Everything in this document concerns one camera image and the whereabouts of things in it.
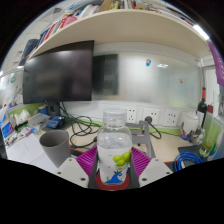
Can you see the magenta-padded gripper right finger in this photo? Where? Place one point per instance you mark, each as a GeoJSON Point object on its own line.
{"type": "Point", "coordinates": [141, 161]}

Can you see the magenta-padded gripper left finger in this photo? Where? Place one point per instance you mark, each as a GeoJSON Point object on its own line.
{"type": "Point", "coordinates": [85, 161]}

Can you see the clear plastic water bottle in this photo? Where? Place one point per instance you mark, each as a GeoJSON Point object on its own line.
{"type": "Point", "coordinates": [114, 146]}

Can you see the flat round red coaster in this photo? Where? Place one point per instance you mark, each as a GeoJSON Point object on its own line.
{"type": "Point", "coordinates": [125, 183]}

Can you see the grey plastic cup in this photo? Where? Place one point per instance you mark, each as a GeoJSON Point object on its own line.
{"type": "Point", "coordinates": [56, 146]}

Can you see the blank white paper sheet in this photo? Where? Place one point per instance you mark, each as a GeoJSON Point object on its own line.
{"type": "Point", "coordinates": [45, 161]}

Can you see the dark blue pad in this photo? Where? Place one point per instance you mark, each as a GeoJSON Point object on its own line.
{"type": "Point", "coordinates": [188, 148]}

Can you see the blue circuit board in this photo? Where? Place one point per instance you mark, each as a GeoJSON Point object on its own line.
{"type": "Point", "coordinates": [55, 122]}

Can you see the handwritten white paper sheet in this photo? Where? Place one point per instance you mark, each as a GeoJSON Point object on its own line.
{"type": "Point", "coordinates": [25, 150]}

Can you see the white round jar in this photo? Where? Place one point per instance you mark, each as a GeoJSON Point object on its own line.
{"type": "Point", "coordinates": [190, 124]}

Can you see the clear plastic storage box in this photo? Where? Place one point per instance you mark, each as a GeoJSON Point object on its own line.
{"type": "Point", "coordinates": [38, 119]}

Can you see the white tissue packets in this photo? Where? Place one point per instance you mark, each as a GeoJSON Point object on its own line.
{"type": "Point", "coordinates": [19, 117]}

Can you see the dark wine bottle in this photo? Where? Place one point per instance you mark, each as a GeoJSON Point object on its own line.
{"type": "Point", "coordinates": [201, 108]}

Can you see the colourful cardboard box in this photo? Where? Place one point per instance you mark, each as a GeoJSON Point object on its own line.
{"type": "Point", "coordinates": [6, 125]}

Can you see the black computer monitor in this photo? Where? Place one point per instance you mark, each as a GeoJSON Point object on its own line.
{"type": "Point", "coordinates": [58, 75]}

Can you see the purple hanging banner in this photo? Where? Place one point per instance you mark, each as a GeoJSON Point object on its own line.
{"type": "Point", "coordinates": [218, 65]}

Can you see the ceiling light panels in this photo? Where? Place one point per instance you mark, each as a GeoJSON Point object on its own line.
{"type": "Point", "coordinates": [201, 32]}

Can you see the white wall power socket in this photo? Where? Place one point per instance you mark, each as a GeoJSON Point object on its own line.
{"type": "Point", "coordinates": [171, 118]}
{"type": "Point", "coordinates": [154, 115]}
{"type": "Point", "coordinates": [131, 114]}

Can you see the dark square wall panel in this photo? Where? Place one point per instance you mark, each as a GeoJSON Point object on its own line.
{"type": "Point", "coordinates": [105, 75]}

